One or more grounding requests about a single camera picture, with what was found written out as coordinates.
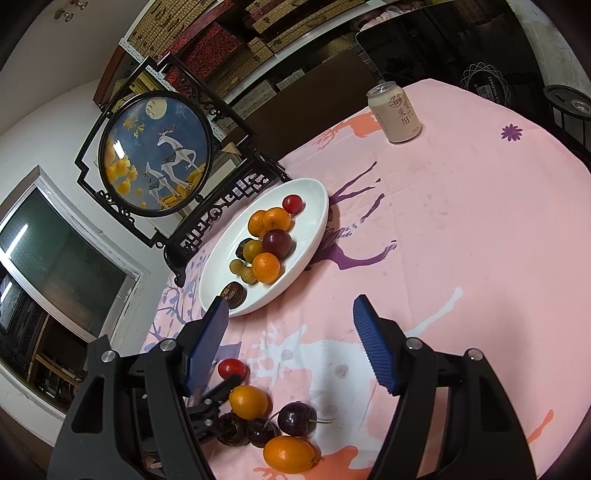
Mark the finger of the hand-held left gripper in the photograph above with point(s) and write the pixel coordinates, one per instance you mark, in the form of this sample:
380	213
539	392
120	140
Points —
207	427
221	392

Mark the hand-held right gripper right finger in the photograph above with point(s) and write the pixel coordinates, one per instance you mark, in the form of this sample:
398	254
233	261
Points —
376	346

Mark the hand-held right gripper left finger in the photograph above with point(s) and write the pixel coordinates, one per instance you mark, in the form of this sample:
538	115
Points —
207	350

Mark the large dark water chestnut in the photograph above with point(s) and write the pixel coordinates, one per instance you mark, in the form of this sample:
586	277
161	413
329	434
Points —
231	429

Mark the red cherry tomato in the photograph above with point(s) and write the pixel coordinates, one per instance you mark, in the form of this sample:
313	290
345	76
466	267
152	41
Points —
292	204
232	368

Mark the orange kumquat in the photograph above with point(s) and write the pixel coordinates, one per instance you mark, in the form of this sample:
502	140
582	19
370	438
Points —
248	401
288	454

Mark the dark red cherry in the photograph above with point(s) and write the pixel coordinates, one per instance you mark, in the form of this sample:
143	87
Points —
297	418
262	431

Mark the small dark water chestnut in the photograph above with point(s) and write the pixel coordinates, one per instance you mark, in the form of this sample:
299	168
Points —
239	250
233	294

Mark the yellow-green longan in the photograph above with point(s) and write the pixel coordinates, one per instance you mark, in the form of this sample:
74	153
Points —
237	266
247	275

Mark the greenish orange mandarin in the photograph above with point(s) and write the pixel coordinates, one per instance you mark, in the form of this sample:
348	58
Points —
253	249

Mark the dark purple plum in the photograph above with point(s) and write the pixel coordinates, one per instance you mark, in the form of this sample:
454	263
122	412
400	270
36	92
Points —
277	243

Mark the white oval plate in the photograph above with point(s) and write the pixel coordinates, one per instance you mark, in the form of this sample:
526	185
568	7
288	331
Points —
304	230

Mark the pink printed tablecloth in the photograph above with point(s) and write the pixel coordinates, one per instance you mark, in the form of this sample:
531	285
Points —
461	230

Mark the round deer picture table screen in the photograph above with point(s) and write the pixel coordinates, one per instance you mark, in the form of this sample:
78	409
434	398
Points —
152	152

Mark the beige drink can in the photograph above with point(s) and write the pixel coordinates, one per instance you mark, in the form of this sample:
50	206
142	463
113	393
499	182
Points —
397	115

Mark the brown wooden board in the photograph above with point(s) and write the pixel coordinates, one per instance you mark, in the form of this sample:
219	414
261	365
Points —
304	106

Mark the white metal shelf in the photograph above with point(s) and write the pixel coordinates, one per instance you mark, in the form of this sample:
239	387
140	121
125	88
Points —
258	67

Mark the stack of red patterned boxes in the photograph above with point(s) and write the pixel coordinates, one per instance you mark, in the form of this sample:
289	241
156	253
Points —
207	50

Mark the stack of woven storage boxes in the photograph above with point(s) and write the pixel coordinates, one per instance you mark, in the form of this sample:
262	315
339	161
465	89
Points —
258	46

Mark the black round stool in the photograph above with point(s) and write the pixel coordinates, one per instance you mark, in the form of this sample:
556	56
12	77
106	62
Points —
570	104

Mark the pink cloth bundle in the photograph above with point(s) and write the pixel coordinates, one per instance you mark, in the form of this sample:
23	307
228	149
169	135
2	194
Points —
383	11

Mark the silver round knob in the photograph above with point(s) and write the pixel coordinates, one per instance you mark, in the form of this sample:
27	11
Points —
68	16
78	4

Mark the glass window with white frame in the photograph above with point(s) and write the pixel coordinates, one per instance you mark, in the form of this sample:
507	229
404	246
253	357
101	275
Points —
55	258

